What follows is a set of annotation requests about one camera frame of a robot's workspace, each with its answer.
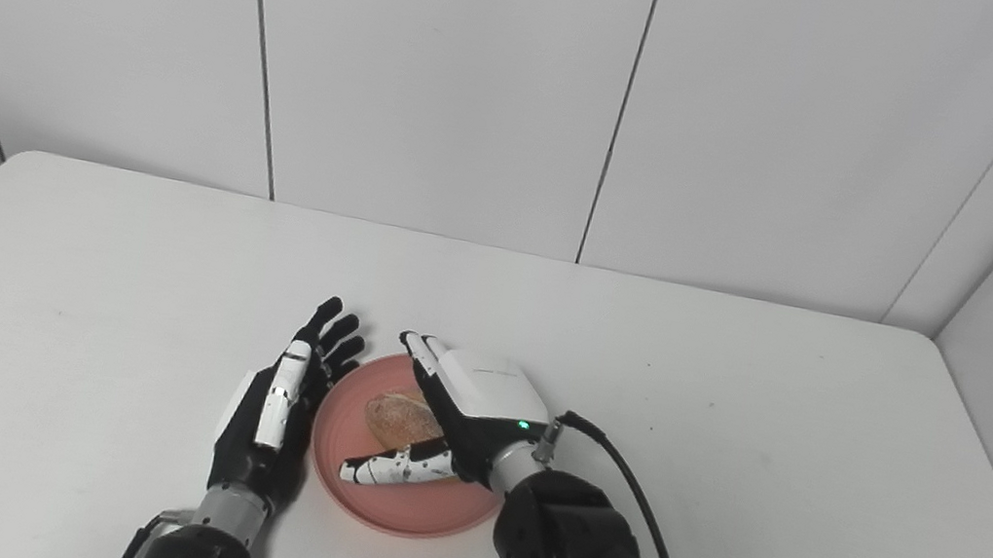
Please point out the pink round plate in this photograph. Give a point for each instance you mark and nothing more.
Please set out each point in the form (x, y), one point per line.
(413, 511)

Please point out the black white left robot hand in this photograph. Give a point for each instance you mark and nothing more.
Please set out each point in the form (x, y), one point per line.
(250, 449)

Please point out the brown bread roll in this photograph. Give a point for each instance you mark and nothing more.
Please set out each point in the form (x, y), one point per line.
(402, 418)

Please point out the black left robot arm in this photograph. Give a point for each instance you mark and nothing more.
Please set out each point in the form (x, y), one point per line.
(204, 555)

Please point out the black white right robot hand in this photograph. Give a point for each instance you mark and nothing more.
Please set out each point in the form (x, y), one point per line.
(489, 396)

